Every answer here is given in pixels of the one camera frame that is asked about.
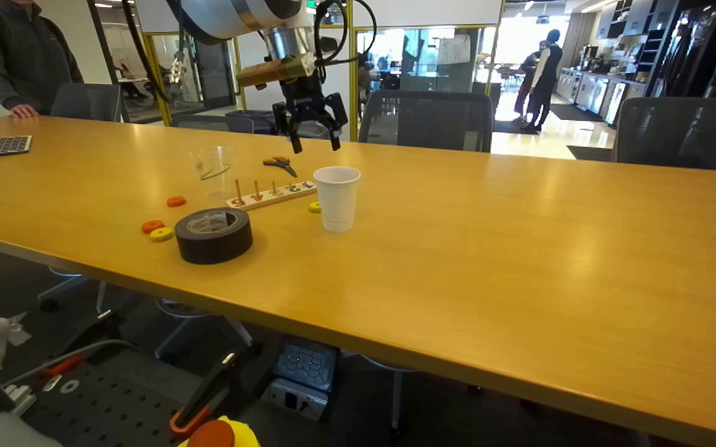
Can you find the white paper cup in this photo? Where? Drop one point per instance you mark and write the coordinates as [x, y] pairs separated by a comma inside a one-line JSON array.
[[337, 198]]

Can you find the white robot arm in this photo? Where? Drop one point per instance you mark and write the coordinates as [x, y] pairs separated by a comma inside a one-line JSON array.
[[279, 24]]

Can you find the clear plastic cup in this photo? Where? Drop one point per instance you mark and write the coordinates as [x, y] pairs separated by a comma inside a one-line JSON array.
[[213, 169]]

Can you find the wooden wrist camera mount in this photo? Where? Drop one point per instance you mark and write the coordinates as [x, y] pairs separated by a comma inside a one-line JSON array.
[[276, 70]]

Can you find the wooden number peg board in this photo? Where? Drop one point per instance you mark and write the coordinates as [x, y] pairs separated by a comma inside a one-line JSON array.
[[266, 193]]

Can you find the dark chair far right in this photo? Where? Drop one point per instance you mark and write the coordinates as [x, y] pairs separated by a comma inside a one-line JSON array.
[[668, 133]]

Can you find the orange disc beside yellow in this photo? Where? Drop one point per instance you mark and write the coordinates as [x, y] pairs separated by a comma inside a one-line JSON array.
[[148, 226]]

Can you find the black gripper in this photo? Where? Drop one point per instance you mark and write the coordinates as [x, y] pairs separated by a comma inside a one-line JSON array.
[[305, 101]]

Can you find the black duct tape roll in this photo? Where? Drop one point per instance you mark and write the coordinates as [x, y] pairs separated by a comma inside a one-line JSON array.
[[215, 235]]

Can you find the person standing in background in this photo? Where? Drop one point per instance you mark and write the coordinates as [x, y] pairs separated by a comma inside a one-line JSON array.
[[540, 83]]

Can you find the orange handled scissors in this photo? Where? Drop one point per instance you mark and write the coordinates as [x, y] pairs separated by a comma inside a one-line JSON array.
[[279, 163]]

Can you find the yellow red emergency stop button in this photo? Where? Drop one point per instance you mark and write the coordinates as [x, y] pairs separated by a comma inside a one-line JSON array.
[[223, 434]]

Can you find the person in grey jacket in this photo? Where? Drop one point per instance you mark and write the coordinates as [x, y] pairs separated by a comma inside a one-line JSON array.
[[35, 61]]

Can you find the grey box under table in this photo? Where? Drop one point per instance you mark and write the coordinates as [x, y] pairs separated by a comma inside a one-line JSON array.
[[301, 379]]

